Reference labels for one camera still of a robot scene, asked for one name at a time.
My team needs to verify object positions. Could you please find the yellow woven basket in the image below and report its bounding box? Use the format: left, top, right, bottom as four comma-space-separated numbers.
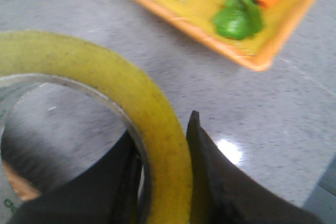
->
134, 0, 315, 71

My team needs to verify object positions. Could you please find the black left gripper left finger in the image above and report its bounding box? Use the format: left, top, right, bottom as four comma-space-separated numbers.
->
10, 132, 142, 224

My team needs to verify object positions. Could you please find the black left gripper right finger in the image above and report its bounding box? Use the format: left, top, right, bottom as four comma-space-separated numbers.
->
186, 111, 322, 223

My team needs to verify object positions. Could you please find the yellow tape roll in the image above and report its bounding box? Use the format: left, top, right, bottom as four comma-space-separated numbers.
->
1, 30, 193, 223

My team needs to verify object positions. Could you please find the orange toy carrot with leaves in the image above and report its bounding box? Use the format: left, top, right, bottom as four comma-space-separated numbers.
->
212, 0, 280, 40

